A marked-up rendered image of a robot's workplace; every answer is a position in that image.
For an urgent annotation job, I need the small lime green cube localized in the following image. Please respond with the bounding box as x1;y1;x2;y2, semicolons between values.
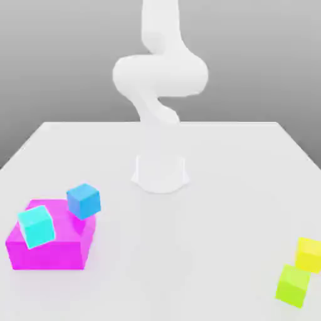
275;263;312;309

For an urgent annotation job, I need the small yellow cube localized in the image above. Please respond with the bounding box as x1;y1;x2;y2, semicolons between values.
294;236;321;273

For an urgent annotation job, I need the small cyan cube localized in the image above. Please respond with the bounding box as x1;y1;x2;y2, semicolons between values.
17;204;56;250

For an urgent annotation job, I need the small blue cube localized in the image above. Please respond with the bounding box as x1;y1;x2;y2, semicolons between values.
66;182;102;221

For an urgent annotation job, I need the large magenta box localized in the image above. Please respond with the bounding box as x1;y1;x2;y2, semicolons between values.
4;199;97;271

